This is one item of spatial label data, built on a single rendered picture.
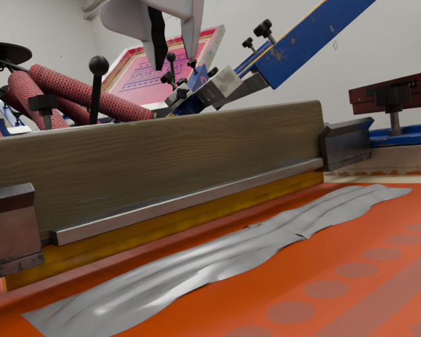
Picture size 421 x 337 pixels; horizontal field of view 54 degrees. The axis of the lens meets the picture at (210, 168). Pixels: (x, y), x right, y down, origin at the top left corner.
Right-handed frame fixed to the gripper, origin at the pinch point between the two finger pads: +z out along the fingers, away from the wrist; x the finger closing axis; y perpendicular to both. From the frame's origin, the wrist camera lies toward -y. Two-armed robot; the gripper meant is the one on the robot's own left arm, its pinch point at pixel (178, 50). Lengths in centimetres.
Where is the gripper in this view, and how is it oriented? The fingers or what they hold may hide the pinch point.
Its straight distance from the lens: 38.6
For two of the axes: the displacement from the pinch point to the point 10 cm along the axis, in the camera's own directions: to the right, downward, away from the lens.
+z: 1.6, 9.8, 1.1
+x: 6.5, -0.2, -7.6
